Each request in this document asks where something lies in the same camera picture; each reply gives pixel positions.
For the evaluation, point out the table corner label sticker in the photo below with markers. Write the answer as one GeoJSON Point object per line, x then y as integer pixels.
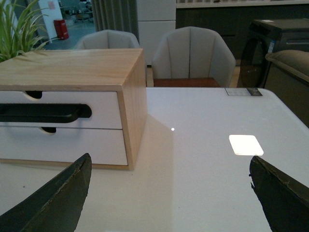
{"type": "Point", "coordinates": [249, 91]}

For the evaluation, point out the green potted plant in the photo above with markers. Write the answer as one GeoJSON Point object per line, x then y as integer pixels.
{"type": "Point", "coordinates": [19, 28]}

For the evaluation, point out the beige armchair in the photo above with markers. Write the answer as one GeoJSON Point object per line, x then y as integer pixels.
{"type": "Point", "coordinates": [108, 39]}
{"type": "Point", "coordinates": [193, 52]}

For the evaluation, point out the beige armchair right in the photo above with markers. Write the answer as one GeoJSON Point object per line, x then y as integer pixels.
{"type": "Point", "coordinates": [193, 52]}

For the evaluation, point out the black washing machine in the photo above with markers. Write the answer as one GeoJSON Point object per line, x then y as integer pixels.
{"type": "Point", "coordinates": [270, 36]}

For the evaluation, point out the white cabinet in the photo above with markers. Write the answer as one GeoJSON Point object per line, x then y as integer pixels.
{"type": "Point", "coordinates": [155, 18]}

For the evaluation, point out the wooden drawer cabinet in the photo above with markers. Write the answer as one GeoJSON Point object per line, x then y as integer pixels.
{"type": "Point", "coordinates": [100, 70]}

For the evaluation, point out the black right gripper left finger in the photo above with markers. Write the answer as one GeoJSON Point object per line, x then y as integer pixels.
{"type": "Point", "coordinates": [56, 206]}

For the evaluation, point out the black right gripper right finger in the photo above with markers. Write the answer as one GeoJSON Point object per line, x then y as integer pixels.
{"type": "Point", "coordinates": [284, 200]}

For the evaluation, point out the beige armchair left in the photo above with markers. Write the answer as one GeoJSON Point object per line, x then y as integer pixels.
{"type": "Point", "coordinates": [108, 39]}

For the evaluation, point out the white drawer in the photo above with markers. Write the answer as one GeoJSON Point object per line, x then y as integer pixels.
{"type": "Point", "coordinates": [104, 106]}
{"type": "Point", "coordinates": [65, 145]}

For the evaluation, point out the grey cushioned sofa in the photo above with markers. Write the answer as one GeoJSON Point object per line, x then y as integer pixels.
{"type": "Point", "coordinates": [288, 78]}

